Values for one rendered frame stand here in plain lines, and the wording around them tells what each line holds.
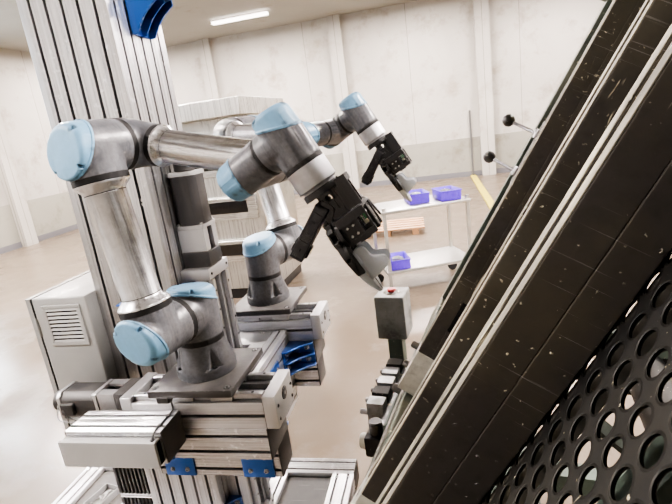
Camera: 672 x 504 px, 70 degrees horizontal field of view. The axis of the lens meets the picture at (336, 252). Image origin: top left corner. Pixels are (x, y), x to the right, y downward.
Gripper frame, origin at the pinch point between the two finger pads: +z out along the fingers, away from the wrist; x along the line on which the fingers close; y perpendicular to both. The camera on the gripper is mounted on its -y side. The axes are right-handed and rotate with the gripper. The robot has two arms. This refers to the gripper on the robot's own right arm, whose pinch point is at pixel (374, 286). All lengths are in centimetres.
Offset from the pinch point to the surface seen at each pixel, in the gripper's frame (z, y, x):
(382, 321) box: 37, -35, 95
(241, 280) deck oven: 11, -221, 355
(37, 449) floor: 11, -264, 120
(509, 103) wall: 67, 169, 1113
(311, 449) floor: 88, -116, 124
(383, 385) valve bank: 45, -35, 60
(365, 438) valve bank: 44, -38, 33
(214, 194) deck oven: -74, -189, 356
